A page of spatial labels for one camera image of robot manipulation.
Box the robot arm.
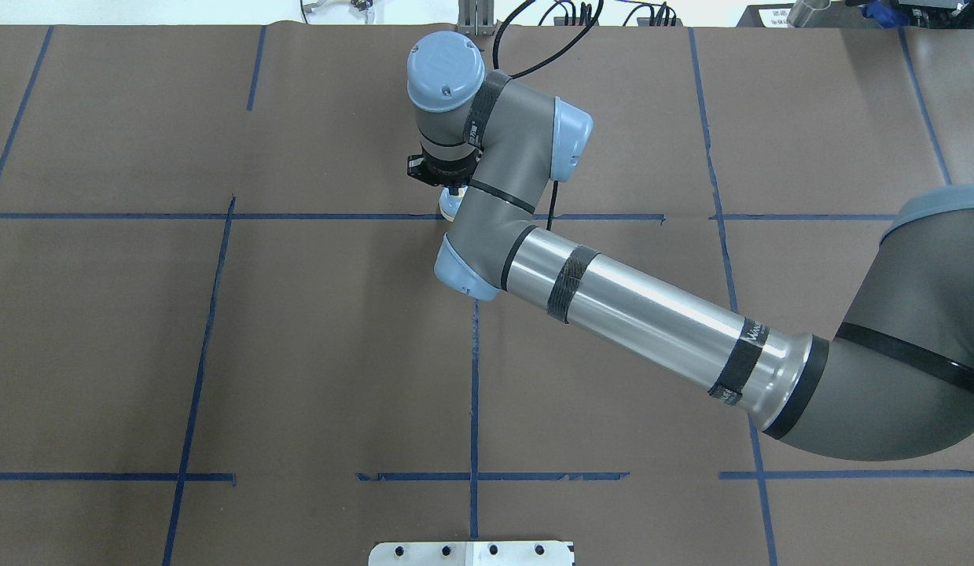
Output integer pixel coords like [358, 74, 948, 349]
[406, 30, 974, 461]

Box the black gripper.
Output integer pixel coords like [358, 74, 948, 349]
[406, 149, 480, 197]

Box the white camera mast base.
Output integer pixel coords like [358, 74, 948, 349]
[368, 540, 576, 565]

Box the brown paper table cover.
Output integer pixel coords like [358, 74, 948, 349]
[0, 23, 974, 565]

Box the aluminium frame post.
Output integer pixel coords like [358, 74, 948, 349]
[457, 0, 498, 36]

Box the silver metal cup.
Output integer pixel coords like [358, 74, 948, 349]
[786, 0, 832, 28]

